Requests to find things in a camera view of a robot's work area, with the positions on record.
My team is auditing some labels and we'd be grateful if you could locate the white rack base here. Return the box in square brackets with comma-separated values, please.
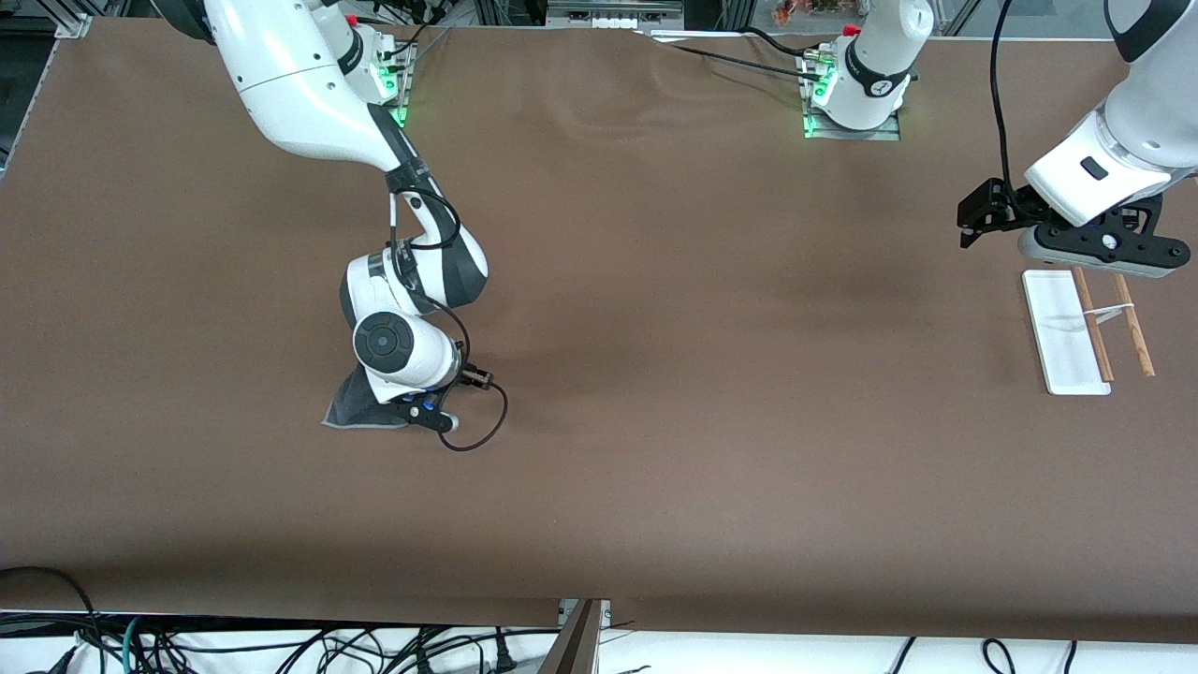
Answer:
[1022, 270, 1112, 396]

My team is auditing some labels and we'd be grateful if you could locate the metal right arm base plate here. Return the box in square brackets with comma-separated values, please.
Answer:
[374, 42, 413, 130]

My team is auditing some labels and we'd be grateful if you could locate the white power strip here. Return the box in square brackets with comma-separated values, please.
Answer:
[548, 0, 684, 29]

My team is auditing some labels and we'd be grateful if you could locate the orange patterned object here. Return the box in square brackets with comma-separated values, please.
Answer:
[772, 0, 876, 24]

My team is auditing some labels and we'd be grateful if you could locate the brown wooden post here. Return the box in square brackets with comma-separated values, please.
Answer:
[538, 599, 604, 674]

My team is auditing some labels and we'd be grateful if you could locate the metal table bracket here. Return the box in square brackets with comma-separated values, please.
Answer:
[559, 599, 612, 630]

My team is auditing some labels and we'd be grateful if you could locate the thin black table cable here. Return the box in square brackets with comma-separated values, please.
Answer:
[646, 37, 830, 83]

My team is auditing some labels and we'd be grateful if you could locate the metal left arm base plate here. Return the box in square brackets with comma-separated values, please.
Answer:
[801, 51, 902, 142]

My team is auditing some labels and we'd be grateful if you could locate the thick black base cable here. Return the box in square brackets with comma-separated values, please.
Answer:
[744, 26, 836, 63]

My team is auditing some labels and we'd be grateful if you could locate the thick black floor cable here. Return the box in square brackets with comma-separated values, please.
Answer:
[0, 565, 106, 674]

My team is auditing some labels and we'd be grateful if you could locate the aluminium frame corner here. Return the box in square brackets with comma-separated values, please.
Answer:
[51, 0, 95, 39]

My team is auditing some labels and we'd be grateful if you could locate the grey towel with pink tag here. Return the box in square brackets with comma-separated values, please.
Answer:
[322, 365, 410, 432]

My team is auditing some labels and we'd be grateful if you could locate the black base cable bundle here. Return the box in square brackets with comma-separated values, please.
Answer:
[360, 0, 452, 57]

